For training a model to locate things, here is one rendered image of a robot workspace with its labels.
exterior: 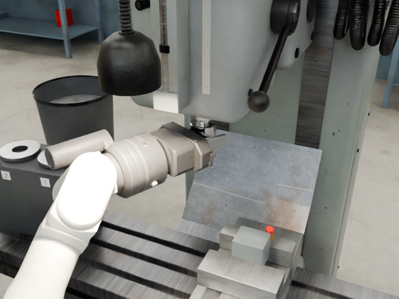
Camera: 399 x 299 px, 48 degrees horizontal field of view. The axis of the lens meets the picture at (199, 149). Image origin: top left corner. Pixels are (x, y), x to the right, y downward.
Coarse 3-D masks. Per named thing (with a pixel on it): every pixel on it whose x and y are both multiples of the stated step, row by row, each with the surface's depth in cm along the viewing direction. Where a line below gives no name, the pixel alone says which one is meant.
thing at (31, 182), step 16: (16, 144) 105; (32, 144) 105; (0, 160) 101; (16, 160) 99; (32, 160) 101; (0, 176) 100; (16, 176) 99; (32, 176) 97; (48, 176) 96; (0, 192) 102; (16, 192) 101; (32, 192) 99; (48, 192) 98; (0, 208) 105; (16, 208) 103; (32, 208) 102; (48, 208) 100; (0, 224) 108; (16, 224) 106; (32, 224) 104
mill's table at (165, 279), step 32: (128, 224) 110; (0, 256) 103; (96, 256) 100; (128, 256) 100; (160, 256) 100; (192, 256) 100; (96, 288) 93; (128, 288) 92; (160, 288) 94; (192, 288) 92; (320, 288) 92; (352, 288) 92
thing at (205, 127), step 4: (192, 120) 78; (196, 120) 78; (212, 120) 78; (192, 124) 76; (196, 124) 76; (200, 124) 76; (204, 124) 76; (208, 124) 76; (212, 124) 76; (216, 124) 77; (192, 128) 76; (196, 128) 76; (200, 128) 75; (204, 128) 75; (208, 128) 76; (212, 128) 76; (200, 132) 76; (204, 132) 76
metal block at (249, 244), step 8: (240, 232) 85; (248, 232) 85; (256, 232) 85; (264, 232) 85; (240, 240) 83; (248, 240) 83; (256, 240) 83; (264, 240) 83; (232, 248) 84; (240, 248) 83; (248, 248) 82; (256, 248) 82; (264, 248) 82; (240, 256) 84; (248, 256) 83; (256, 256) 82; (264, 256) 84; (264, 264) 85
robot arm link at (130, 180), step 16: (64, 144) 65; (80, 144) 66; (96, 144) 67; (112, 144) 68; (128, 144) 68; (48, 160) 65; (64, 160) 64; (112, 160) 66; (128, 160) 66; (64, 176) 63; (128, 176) 66; (144, 176) 67; (112, 192) 64; (128, 192) 67
